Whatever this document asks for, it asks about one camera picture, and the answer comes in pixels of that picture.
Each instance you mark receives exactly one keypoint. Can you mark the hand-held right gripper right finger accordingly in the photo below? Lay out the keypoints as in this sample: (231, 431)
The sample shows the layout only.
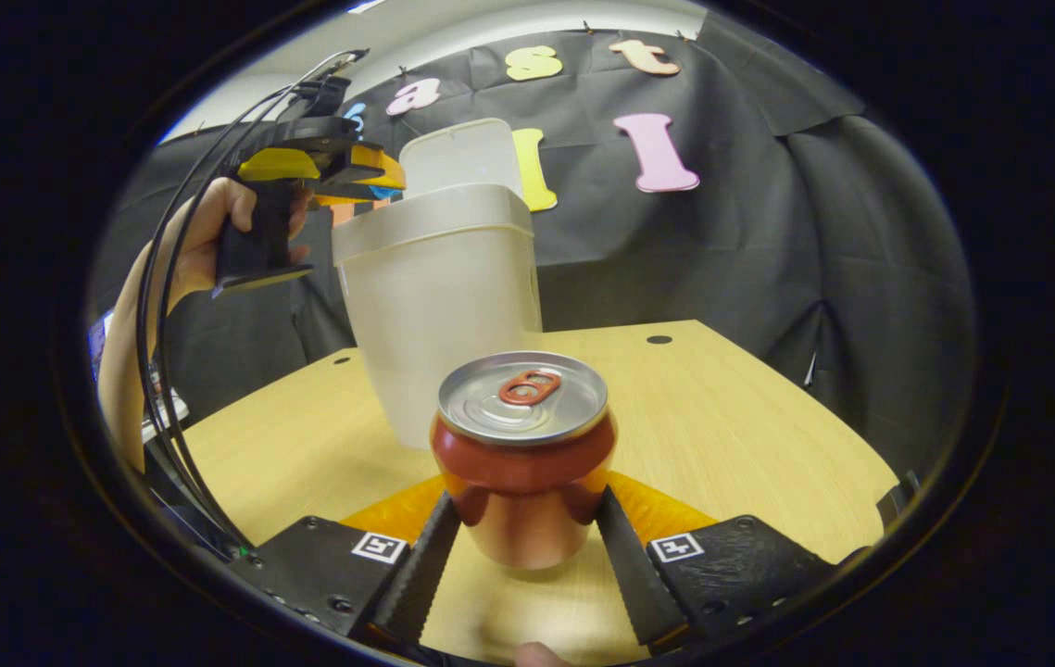
(629, 574)

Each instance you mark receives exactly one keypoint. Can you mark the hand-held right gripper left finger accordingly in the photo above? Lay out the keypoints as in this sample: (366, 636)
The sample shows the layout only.
(425, 574)

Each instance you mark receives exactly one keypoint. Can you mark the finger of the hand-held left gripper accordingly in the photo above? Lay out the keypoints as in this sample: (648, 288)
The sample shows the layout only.
(379, 165)
(346, 196)

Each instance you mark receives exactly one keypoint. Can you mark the blue paper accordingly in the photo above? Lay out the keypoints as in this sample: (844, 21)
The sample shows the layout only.
(383, 193)

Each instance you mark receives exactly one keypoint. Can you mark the red pop can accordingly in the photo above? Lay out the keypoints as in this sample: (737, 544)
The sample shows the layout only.
(522, 482)

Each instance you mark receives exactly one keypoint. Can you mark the white desktop garbage bin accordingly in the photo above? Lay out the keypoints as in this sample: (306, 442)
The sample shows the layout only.
(434, 306)

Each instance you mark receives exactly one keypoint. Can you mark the wooden desktop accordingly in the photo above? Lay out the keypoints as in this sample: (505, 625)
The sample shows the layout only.
(722, 417)

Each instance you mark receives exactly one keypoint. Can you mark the black backdrop cloth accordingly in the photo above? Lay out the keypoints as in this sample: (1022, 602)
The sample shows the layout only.
(768, 232)

